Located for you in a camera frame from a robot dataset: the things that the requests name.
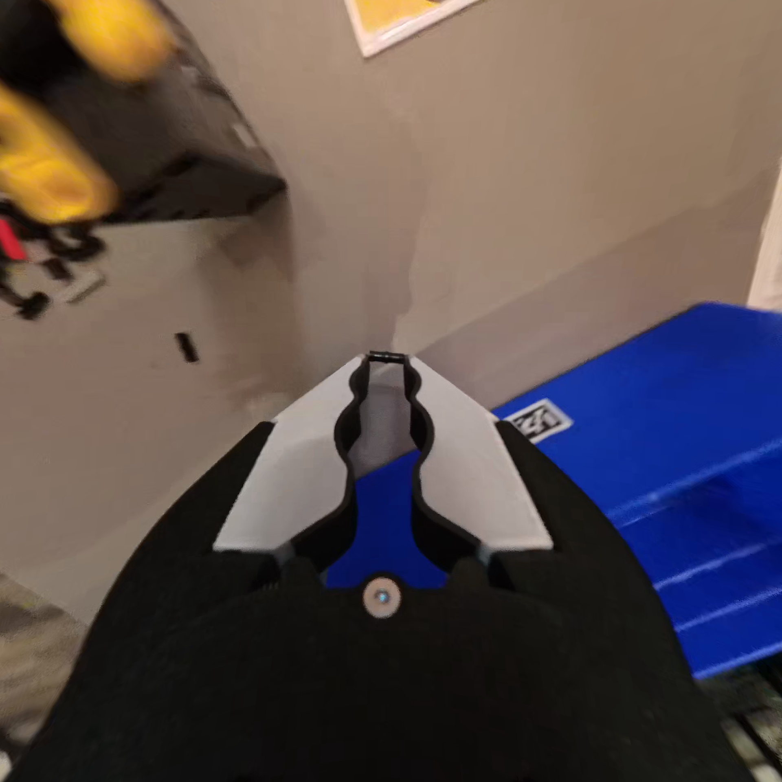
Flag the black brick tower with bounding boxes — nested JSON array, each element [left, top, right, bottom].
[[0, 0, 288, 227]]

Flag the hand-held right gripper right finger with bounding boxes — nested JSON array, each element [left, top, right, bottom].
[[403, 356, 554, 575]]

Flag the yellow black sticker sheet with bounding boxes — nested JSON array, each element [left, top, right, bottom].
[[344, 0, 483, 59]]

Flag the pile of black red pins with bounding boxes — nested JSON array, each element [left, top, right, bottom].
[[0, 202, 108, 321]]

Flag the blue storage bin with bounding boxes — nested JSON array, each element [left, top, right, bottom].
[[324, 301, 782, 682]]

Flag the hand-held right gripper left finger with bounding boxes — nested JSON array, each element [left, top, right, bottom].
[[213, 354, 372, 572]]

